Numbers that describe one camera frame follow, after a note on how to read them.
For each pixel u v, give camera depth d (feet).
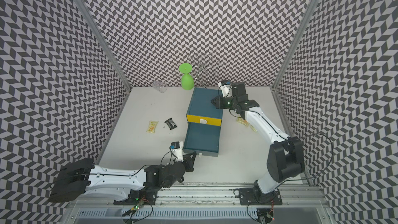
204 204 2.37
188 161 2.15
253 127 3.20
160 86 3.96
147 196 2.34
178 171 1.81
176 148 2.19
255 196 2.15
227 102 2.34
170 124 3.24
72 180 1.48
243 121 3.25
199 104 2.70
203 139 2.73
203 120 2.60
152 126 3.15
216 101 2.51
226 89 2.47
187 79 2.95
